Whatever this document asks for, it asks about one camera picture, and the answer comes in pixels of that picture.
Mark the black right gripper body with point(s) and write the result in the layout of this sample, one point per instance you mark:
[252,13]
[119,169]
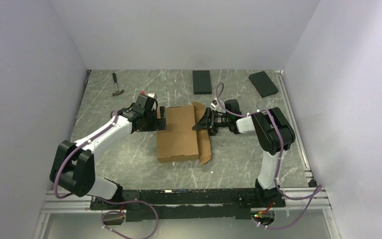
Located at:
[216,121]

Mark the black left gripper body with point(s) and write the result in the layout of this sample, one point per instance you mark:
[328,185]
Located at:
[151,123]

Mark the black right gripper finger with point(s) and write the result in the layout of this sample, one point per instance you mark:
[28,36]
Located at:
[198,127]
[205,120]

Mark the brown cardboard box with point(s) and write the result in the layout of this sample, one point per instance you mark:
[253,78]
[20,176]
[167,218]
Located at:
[179,142]

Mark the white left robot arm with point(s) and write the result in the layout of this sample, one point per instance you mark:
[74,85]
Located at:
[73,169]

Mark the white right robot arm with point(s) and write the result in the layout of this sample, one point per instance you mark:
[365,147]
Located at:
[274,133]

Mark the small black box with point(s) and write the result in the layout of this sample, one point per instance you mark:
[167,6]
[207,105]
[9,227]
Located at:
[201,82]

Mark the black hammer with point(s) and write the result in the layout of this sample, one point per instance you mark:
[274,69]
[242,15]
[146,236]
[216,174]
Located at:
[118,91]

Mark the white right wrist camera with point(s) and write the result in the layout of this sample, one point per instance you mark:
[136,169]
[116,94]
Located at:
[215,106]

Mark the black flat network switch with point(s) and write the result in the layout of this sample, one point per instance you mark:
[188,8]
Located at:
[263,84]

